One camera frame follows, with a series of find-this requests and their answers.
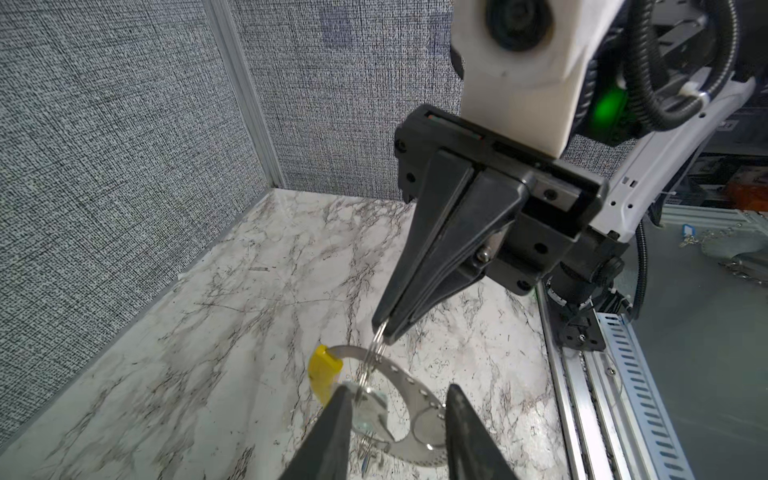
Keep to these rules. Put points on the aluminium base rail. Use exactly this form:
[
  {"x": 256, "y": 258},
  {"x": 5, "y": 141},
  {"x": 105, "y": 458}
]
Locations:
[{"x": 614, "y": 421}]

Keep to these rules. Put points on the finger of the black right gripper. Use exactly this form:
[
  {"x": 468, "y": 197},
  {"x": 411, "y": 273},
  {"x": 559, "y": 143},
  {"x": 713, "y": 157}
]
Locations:
[
  {"x": 487, "y": 205},
  {"x": 442, "y": 184}
]

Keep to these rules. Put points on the yellow capped key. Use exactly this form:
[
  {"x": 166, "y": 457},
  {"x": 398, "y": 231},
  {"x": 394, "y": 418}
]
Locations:
[{"x": 323, "y": 371}]

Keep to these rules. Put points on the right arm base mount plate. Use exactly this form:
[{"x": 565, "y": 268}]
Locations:
[{"x": 578, "y": 331}]

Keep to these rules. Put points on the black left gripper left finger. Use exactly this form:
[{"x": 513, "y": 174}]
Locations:
[{"x": 324, "y": 454}]

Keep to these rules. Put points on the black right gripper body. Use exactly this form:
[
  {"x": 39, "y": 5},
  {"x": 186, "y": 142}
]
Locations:
[{"x": 550, "y": 226}]

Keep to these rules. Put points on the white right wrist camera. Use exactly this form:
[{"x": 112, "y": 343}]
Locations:
[{"x": 524, "y": 65}]

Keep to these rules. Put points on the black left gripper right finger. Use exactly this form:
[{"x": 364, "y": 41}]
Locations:
[{"x": 471, "y": 451}]

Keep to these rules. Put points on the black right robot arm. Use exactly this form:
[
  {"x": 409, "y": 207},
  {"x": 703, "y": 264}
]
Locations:
[{"x": 664, "y": 77}]

